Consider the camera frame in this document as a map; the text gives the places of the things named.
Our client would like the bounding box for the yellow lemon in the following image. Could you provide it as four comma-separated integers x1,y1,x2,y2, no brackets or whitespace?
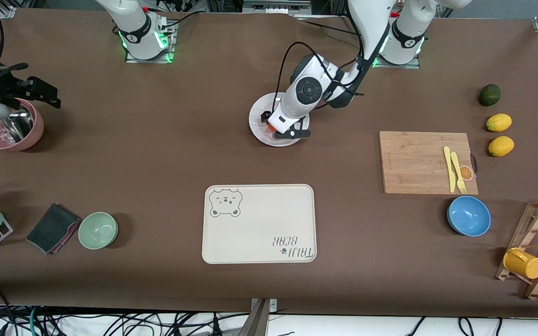
486,113,512,132
488,136,515,157

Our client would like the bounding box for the pink bowl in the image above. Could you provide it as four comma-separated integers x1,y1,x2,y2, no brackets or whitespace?
0,99,44,152

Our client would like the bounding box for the black left base cable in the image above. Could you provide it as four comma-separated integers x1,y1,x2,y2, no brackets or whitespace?
297,13,378,40

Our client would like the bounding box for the yellow plastic fork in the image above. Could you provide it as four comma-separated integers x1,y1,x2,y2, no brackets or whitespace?
450,151,467,194

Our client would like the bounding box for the metal clamp bracket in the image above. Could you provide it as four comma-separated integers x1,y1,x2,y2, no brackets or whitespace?
250,299,278,313

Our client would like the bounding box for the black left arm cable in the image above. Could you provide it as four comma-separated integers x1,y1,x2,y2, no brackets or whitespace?
275,28,365,115

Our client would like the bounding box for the black right base cable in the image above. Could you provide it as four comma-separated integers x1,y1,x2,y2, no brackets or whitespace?
157,10,200,35

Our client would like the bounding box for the metal scoop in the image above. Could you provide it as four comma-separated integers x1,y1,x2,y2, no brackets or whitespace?
0,110,34,143

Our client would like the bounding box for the teal cable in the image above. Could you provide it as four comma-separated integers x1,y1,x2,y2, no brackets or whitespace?
27,307,41,336

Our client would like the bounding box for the orange slice tag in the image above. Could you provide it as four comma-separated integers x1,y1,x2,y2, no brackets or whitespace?
458,154,478,182

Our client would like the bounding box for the light green bowl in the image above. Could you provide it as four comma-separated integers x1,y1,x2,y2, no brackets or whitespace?
78,212,119,250

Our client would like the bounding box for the grey camera mount pole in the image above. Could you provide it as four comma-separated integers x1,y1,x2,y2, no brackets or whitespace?
238,299,270,336

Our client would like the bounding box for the cream bear print tray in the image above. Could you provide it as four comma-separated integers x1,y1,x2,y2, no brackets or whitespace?
202,184,317,265

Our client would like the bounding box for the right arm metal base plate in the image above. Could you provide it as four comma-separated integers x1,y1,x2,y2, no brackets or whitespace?
125,21,176,63

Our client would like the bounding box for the pink folded cloth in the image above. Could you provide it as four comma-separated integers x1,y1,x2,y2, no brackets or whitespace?
50,218,82,255

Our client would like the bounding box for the black base cable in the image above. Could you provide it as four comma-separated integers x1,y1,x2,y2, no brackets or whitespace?
157,10,200,35
297,13,378,40

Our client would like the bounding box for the blue bowl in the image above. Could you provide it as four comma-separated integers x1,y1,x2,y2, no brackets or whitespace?
447,196,491,237

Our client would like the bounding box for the yellow mug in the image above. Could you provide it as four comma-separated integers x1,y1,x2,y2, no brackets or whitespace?
503,247,538,280

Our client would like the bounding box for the green avocado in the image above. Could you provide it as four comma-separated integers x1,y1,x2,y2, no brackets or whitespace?
479,84,501,107

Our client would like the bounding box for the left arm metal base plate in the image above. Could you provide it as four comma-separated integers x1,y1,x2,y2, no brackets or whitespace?
371,26,421,70

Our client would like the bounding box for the yellow plastic knife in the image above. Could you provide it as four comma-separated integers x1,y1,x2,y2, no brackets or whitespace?
443,146,457,193

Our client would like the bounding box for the white round plate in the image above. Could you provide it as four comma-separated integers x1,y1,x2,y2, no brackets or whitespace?
249,92,310,147

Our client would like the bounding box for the wooden cutting board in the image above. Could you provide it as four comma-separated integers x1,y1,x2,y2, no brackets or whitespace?
379,131,479,195

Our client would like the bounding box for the brown table cloth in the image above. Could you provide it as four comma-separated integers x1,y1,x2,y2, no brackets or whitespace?
0,7,538,319

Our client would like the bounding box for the dark grey folded cloth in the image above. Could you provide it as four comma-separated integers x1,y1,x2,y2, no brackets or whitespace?
26,203,81,255

